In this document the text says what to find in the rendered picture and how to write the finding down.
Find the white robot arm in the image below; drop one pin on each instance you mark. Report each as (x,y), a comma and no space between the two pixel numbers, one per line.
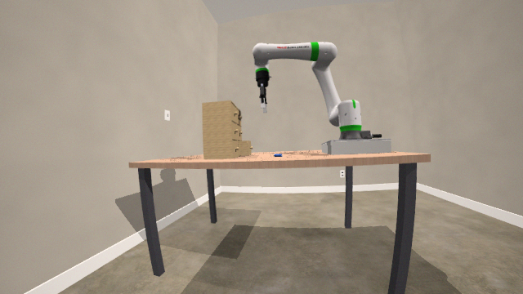
(322,54)

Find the small wooden chest of drawers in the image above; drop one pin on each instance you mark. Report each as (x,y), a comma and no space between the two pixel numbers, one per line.
(217,130)

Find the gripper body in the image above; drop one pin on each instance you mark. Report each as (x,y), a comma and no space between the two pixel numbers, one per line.
(262,81)

